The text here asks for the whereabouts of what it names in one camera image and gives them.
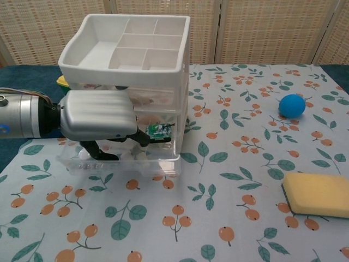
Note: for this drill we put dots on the white drawer organizer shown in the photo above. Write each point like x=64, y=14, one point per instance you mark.
x=81, y=72

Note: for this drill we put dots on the green circuit board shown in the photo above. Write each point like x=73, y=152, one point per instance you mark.
x=158, y=132

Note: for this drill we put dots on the white round cap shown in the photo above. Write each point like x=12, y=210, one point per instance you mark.
x=83, y=155

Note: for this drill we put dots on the left silver and black robot hand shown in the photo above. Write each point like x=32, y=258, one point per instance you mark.
x=95, y=114

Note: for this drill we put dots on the yellow sponge with blue base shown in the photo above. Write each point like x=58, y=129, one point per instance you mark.
x=319, y=193

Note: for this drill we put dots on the woven bamboo folding screen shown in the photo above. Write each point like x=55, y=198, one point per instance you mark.
x=259, y=30

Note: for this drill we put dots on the green container with yellow lid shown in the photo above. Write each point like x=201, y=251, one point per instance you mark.
x=64, y=83

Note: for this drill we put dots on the floral leaf and berry tablecloth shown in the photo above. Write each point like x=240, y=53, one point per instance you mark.
x=174, y=213

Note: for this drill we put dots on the blue ball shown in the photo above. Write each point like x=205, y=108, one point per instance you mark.
x=291, y=106

